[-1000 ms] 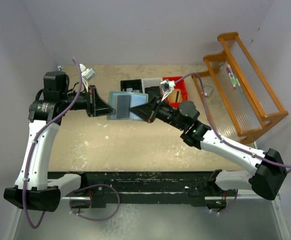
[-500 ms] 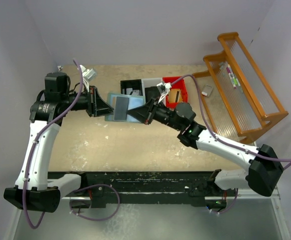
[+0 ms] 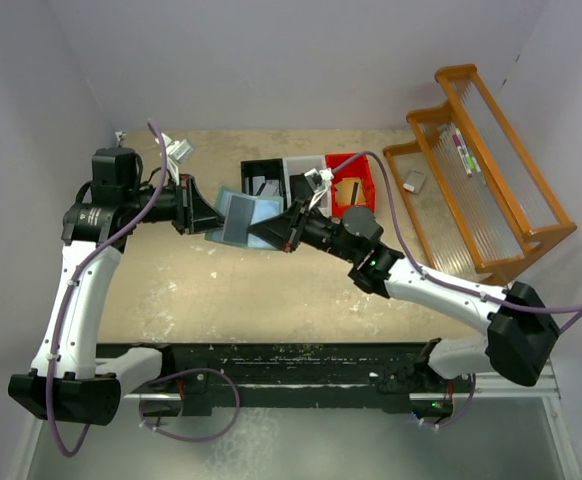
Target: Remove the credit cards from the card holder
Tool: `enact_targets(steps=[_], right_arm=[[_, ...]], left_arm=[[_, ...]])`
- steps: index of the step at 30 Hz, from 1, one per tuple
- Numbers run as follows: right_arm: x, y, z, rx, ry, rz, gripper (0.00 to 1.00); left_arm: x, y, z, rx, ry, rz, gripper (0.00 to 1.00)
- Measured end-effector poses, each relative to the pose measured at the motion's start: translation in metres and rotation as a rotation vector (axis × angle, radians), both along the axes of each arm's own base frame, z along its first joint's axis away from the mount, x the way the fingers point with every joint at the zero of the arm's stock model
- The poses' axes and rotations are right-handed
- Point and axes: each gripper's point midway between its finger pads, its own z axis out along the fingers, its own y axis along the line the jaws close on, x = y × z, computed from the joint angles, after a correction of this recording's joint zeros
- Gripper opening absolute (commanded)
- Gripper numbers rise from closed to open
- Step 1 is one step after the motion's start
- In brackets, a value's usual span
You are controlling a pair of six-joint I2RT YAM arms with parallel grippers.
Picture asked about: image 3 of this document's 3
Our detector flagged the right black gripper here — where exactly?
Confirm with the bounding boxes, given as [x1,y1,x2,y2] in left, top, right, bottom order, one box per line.
[247,195,359,264]

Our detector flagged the orange packets in bin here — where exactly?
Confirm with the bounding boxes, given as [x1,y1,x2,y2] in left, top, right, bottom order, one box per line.
[335,177,366,207]

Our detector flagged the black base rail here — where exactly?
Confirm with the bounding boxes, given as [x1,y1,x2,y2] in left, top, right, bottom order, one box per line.
[95,341,477,416]

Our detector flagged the dark grey credit card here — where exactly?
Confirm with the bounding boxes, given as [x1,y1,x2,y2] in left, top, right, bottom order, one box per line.
[222,195,256,246]

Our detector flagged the purple marker pen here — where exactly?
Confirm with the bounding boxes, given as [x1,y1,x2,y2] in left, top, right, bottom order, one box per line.
[452,128,471,178]

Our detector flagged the green marker pen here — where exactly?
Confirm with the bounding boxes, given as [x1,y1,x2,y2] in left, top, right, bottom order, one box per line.
[465,154,486,185]

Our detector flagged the red plastic bin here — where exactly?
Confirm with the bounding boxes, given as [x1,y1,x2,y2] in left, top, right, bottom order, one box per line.
[326,153,376,218]

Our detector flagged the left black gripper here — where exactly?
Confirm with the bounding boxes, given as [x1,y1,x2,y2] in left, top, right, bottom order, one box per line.
[125,173,231,234]

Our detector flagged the small grey box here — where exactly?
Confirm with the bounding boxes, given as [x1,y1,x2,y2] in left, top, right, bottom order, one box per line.
[403,169,427,194]

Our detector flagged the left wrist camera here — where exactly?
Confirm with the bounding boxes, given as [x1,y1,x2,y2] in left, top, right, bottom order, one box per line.
[162,134,194,181]

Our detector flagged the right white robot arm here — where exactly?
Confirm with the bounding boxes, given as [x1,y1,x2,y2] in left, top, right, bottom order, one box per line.
[248,203,559,391]

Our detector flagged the wooden tiered rack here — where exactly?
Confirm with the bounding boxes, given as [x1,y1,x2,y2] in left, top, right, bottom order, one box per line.
[383,64,577,285]

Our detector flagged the grey cards in bin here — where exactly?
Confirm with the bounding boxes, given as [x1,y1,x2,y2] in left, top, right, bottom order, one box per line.
[252,176,280,197]

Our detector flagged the black plastic bin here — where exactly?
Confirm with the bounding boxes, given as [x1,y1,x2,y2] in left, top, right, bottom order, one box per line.
[240,158,286,199]

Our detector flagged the white plastic bin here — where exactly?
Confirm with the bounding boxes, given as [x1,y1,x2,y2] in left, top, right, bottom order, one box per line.
[282,155,327,206]

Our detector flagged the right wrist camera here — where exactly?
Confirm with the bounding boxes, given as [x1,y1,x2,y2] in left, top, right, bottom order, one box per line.
[304,168,334,209]

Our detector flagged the gold credit card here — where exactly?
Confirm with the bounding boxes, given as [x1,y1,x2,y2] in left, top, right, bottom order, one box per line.
[341,177,364,205]

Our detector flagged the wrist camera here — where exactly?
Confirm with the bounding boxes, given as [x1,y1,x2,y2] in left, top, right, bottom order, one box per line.
[304,168,334,209]
[162,134,194,181]

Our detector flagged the green leather card holder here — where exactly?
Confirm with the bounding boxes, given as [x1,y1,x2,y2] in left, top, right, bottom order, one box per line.
[205,187,283,250]

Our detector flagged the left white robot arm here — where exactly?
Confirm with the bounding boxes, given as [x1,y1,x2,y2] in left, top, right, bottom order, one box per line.
[8,147,224,426]

